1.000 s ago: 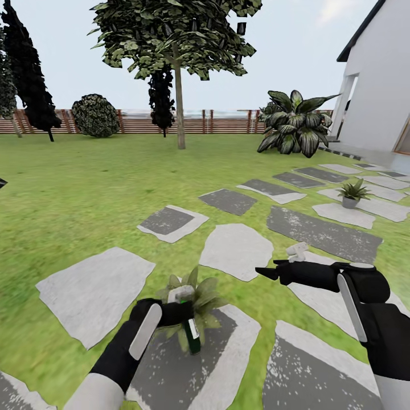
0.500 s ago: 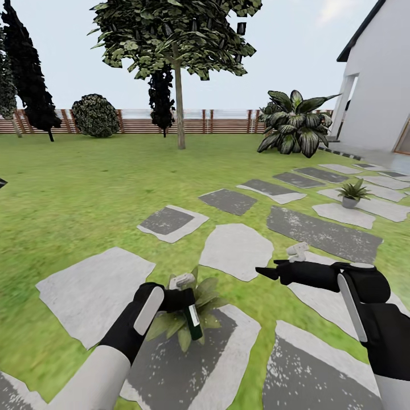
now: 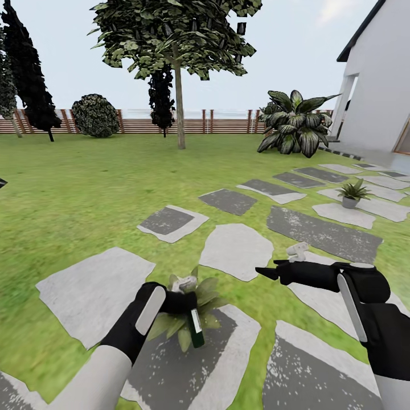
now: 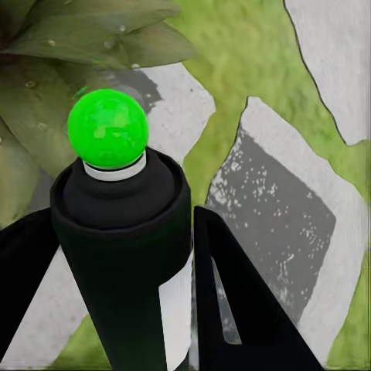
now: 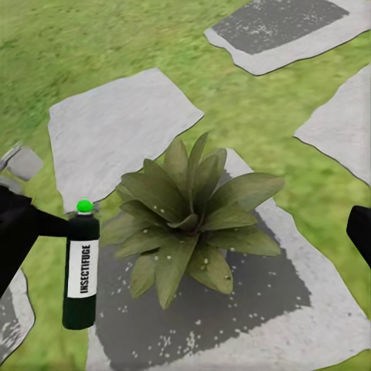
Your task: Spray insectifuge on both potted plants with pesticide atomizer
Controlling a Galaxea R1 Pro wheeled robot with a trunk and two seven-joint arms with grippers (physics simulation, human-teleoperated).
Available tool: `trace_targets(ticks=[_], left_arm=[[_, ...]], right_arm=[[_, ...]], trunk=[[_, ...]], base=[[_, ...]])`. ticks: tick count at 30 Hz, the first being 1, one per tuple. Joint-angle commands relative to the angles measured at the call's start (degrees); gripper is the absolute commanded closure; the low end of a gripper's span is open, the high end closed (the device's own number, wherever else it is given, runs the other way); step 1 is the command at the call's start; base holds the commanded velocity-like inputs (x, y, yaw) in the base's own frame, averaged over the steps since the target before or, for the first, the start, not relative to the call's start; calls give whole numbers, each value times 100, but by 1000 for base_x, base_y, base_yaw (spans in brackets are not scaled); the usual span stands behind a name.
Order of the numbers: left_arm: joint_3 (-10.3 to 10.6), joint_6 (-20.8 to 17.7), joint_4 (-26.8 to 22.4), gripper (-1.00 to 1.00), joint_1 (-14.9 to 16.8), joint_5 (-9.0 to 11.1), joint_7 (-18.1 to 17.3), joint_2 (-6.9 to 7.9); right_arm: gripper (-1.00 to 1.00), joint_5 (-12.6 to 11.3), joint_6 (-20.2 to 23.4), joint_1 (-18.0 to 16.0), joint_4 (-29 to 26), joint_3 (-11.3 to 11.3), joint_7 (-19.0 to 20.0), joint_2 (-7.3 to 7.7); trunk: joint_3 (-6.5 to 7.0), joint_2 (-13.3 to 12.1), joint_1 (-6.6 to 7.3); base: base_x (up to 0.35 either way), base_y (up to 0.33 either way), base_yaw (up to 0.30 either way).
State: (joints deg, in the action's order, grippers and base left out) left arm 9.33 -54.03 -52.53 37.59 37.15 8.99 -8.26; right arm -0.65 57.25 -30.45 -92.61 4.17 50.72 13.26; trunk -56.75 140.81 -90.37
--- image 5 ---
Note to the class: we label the pot plant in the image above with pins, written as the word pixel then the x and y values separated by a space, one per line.
pixel 175 220

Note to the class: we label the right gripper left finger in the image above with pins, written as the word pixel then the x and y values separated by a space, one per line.
pixel 19 230

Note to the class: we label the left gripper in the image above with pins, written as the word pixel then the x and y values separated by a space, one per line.
pixel 49 224

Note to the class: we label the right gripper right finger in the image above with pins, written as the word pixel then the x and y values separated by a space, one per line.
pixel 359 230

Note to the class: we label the insectifuge atomizer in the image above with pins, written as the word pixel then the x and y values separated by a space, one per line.
pixel 81 274

